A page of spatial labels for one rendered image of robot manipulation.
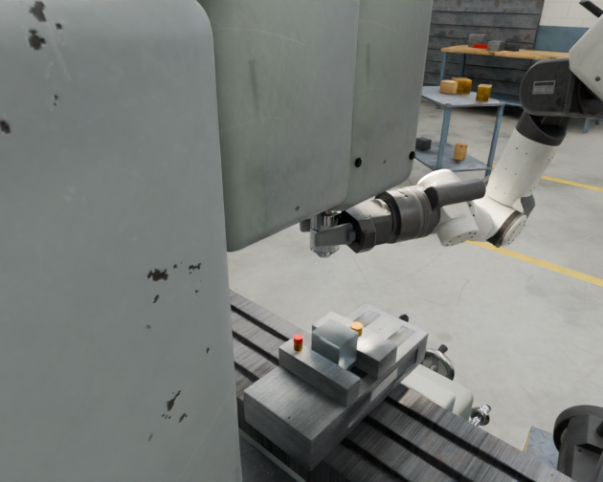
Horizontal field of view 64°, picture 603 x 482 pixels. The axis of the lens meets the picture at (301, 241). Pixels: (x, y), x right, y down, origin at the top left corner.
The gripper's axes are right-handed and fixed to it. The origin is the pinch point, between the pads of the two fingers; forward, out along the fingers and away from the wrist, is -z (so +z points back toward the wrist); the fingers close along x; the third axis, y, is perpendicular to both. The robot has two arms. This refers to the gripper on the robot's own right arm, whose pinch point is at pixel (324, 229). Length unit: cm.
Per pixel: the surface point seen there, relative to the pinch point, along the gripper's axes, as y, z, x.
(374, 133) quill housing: -17.4, 1.0, 10.7
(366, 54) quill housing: -26.7, -1.6, 11.9
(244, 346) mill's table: 32.6, -9.4, -16.9
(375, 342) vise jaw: 21.9, 8.5, 3.9
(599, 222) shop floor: 127, 320, -162
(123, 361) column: -16, -31, 40
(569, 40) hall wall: 27, 609, -465
